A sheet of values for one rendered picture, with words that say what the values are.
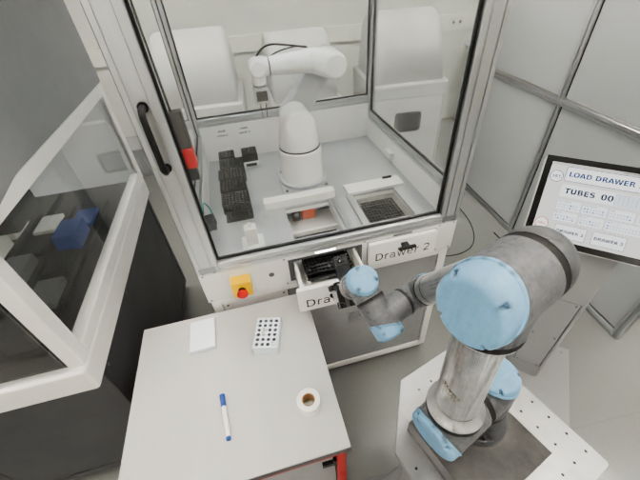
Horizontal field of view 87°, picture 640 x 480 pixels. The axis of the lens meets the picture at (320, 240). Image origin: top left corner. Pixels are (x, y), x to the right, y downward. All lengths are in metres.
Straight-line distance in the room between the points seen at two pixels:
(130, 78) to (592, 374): 2.41
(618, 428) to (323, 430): 1.58
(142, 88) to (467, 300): 0.83
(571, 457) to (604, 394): 1.18
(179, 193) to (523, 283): 0.89
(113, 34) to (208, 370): 0.96
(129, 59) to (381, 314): 0.82
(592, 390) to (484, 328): 1.87
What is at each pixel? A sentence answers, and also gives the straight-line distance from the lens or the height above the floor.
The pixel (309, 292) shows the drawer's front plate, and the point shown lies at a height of 0.91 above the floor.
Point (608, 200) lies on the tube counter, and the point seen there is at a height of 1.11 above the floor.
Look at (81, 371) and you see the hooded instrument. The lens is 1.26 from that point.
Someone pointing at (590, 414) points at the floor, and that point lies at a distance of 2.27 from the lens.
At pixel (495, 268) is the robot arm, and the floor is 1.47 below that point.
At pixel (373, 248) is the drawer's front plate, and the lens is 1.31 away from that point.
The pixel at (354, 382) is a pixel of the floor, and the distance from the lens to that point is 2.00.
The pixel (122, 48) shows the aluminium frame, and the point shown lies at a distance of 0.95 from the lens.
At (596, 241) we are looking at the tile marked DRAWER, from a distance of 1.47.
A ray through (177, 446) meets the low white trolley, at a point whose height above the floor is 0.76.
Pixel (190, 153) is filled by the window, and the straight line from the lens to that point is 1.02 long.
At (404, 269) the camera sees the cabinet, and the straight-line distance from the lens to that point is 1.52.
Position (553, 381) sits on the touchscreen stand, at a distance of 2.24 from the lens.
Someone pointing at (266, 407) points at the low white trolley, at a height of 0.76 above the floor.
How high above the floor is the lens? 1.79
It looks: 40 degrees down
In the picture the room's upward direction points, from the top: 4 degrees counter-clockwise
